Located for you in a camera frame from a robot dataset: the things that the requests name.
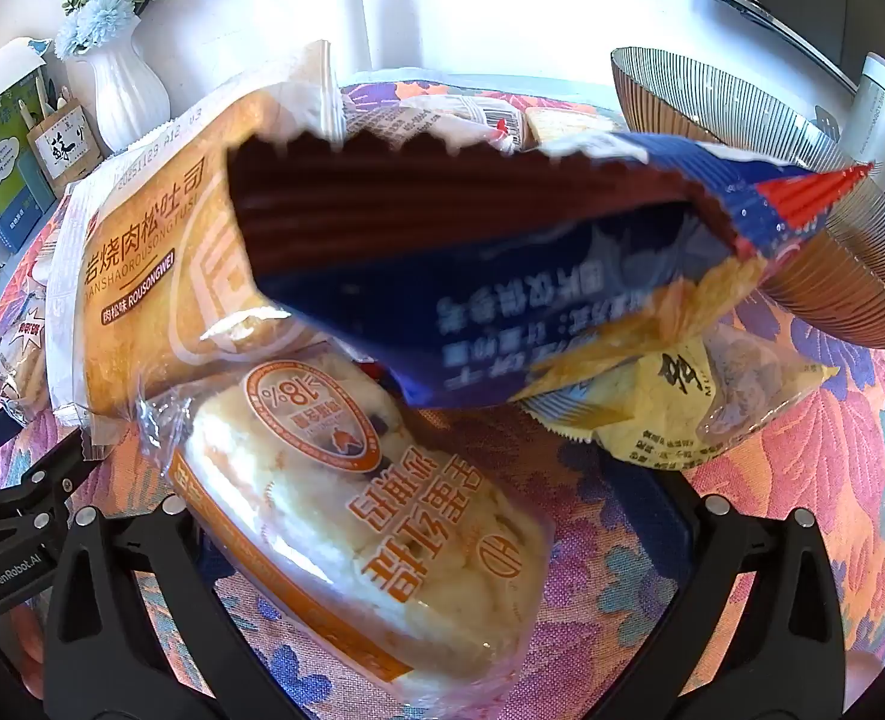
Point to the green blue book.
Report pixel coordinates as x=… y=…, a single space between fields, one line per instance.
x=0 y=165

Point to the red label clear packet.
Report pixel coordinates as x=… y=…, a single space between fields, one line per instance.
x=22 y=360

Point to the brown ribbed bowl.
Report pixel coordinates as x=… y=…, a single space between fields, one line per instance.
x=847 y=270

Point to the white paper towel roll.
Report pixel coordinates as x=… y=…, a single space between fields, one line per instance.
x=352 y=30

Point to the wooden pen holder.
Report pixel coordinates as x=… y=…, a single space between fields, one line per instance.
x=63 y=142

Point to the floral tablecloth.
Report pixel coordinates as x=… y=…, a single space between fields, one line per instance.
x=825 y=480

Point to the blue white red packet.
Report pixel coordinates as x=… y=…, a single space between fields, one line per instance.
x=525 y=262

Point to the clear orange label pastry packet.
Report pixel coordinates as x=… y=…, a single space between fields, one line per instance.
x=322 y=510

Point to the white ribbed vase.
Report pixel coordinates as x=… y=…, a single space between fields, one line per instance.
x=123 y=90

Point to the clear barcoded cracker packet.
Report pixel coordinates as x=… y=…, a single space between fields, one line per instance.
x=427 y=120

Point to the silver cylindrical stand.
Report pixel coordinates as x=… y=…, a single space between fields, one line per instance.
x=877 y=112

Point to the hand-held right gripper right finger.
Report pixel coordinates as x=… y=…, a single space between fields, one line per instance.
x=712 y=532

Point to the large orange bread packet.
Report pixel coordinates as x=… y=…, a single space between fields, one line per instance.
x=157 y=240

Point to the yellow clear packet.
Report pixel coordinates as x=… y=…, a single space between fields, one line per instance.
x=652 y=420

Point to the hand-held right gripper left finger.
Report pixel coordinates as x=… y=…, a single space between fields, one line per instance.
x=180 y=540

